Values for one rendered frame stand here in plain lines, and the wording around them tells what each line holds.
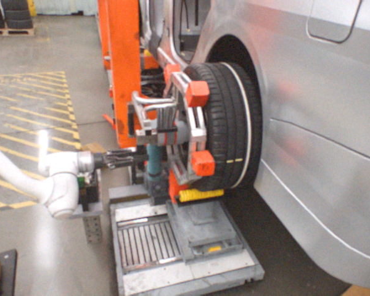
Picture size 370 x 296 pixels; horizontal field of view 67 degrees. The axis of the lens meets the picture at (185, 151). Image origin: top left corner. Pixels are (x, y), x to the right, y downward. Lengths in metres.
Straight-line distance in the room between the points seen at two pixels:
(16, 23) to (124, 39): 7.87
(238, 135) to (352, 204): 0.53
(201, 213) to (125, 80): 0.93
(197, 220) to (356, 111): 1.23
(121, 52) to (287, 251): 1.64
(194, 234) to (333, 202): 1.01
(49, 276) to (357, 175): 1.67
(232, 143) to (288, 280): 1.05
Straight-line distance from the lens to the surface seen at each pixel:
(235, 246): 1.80
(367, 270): 0.99
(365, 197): 0.85
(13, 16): 9.48
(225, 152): 1.20
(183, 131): 1.39
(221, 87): 1.24
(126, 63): 1.73
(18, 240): 2.22
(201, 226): 1.79
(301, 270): 2.04
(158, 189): 1.92
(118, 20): 1.69
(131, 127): 1.56
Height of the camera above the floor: 1.51
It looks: 31 degrees down
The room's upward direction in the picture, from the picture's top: 3 degrees clockwise
